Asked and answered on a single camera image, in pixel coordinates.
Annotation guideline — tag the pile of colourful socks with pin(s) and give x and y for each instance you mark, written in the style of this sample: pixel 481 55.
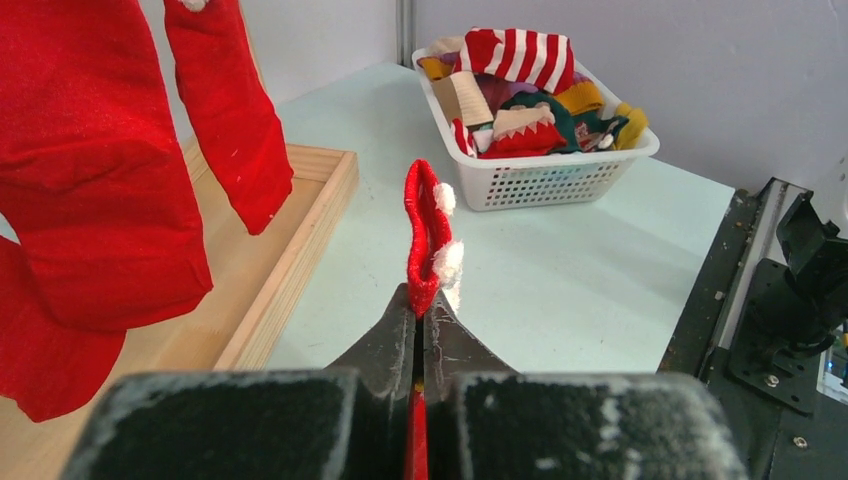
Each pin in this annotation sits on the pile of colourful socks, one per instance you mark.
pixel 469 103

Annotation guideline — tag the red Santa sock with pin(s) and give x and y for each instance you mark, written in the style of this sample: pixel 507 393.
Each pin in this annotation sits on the red Santa sock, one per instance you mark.
pixel 93 179
pixel 434 271
pixel 233 119
pixel 47 369

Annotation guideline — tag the white laundry basket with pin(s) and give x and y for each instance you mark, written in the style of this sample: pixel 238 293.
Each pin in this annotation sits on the white laundry basket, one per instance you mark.
pixel 542 180

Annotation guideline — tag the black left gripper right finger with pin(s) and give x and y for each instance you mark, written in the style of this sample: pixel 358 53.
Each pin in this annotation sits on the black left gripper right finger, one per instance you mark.
pixel 487 421

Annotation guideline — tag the wooden hanger stand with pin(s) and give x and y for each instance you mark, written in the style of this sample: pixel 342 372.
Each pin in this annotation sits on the wooden hanger stand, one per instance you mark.
pixel 258 280

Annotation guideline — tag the red beige zigzag sock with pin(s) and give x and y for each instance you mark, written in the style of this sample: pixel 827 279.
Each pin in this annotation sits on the red beige zigzag sock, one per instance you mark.
pixel 523 131

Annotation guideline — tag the red white striped sock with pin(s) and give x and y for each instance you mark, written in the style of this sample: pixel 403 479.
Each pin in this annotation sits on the red white striped sock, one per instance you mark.
pixel 544 60

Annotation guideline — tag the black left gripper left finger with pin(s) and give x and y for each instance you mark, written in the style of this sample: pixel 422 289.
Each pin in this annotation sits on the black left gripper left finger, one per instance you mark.
pixel 348 420

